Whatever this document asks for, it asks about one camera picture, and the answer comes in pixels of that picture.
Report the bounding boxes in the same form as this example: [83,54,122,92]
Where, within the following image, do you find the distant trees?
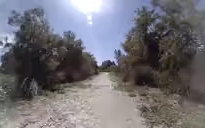
[99,59,117,70]

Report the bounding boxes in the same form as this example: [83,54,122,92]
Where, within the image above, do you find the pale dirt path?
[13,72,148,128]

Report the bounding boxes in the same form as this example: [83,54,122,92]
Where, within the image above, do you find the dense tall bushes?
[113,0,205,107]

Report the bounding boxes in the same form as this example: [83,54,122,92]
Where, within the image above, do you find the large bushy tree clump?
[0,7,100,100]

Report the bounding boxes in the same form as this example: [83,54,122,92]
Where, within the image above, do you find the dry weedy verge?
[107,71,205,128]

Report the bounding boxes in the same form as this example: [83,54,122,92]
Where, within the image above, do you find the dry grass verge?
[0,68,71,128]

